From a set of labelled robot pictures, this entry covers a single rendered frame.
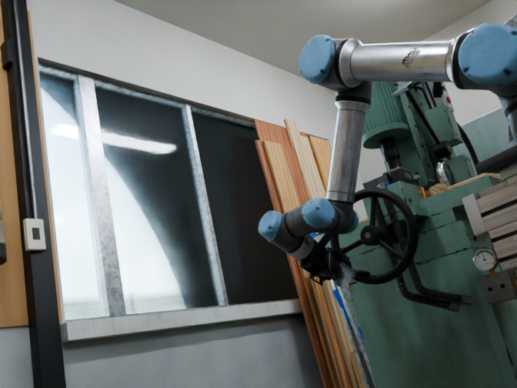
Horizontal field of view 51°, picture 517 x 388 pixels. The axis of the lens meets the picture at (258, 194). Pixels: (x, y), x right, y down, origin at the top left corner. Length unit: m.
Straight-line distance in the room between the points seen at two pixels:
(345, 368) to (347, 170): 1.95
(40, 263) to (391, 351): 1.40
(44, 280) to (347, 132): 1.41
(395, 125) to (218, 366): 1.56
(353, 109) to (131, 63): 2.01
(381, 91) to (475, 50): 0.93
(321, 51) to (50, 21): 1.99
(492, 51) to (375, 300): 0.99
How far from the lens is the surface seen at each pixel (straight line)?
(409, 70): 1.26
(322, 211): 1.34
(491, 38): 1.17
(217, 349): 2.93
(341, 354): 3.25
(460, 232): 1.76
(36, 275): 2.35
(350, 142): 1.46
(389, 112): 2.03
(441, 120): 2.19
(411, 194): 1.78
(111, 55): 3.22
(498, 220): 1.27
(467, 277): 1.75
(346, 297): 2.74
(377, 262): 1.86
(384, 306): 1.86
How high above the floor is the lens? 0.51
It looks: 17 degrees up
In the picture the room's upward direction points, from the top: 13 degrees counter-clockwise
